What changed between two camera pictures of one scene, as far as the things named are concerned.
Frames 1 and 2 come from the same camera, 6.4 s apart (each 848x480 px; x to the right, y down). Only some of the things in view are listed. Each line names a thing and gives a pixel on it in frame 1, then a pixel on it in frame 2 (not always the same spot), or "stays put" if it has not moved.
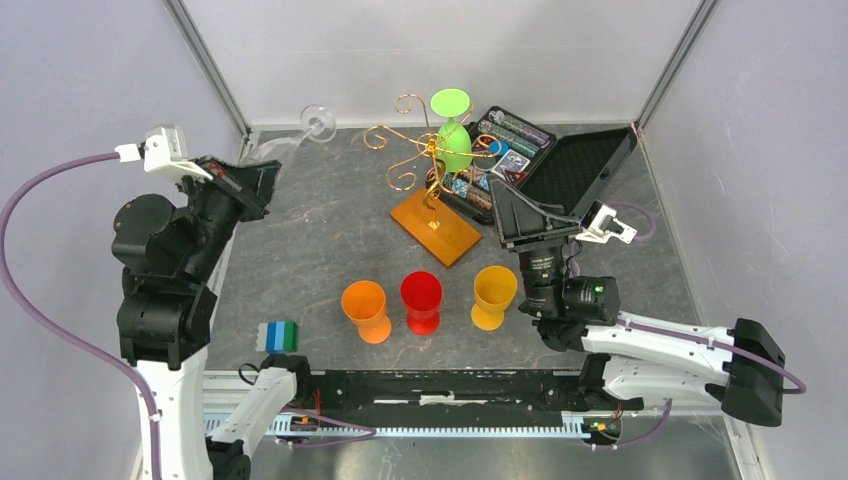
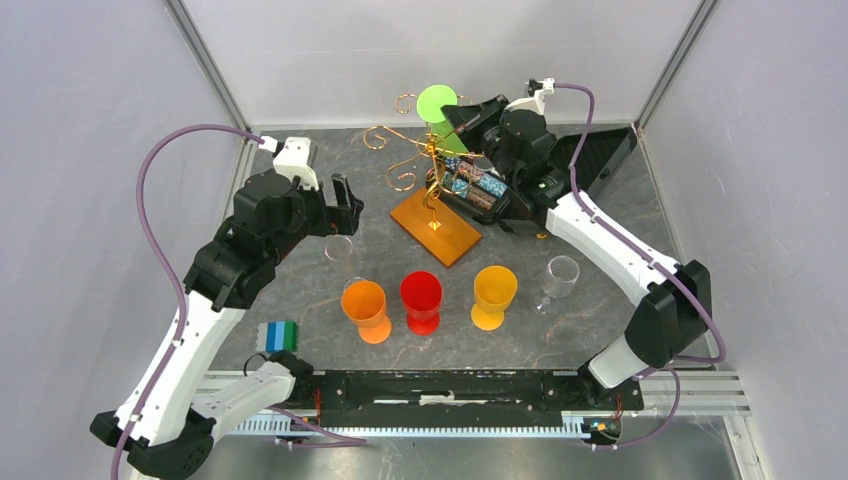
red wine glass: x=422 y=292 stays put
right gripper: x=524 y=225 to x=470 y=119
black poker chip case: x=569 y=171 stays put
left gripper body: x=222 y=196 to x=315 y=210
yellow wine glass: x=494 y=287 stays put
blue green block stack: x=277 y=336 stays put
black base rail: x=443 y=389 stays put
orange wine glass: x=364 y=303 stays put
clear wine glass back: x=319 y=125 to x=340 y=248
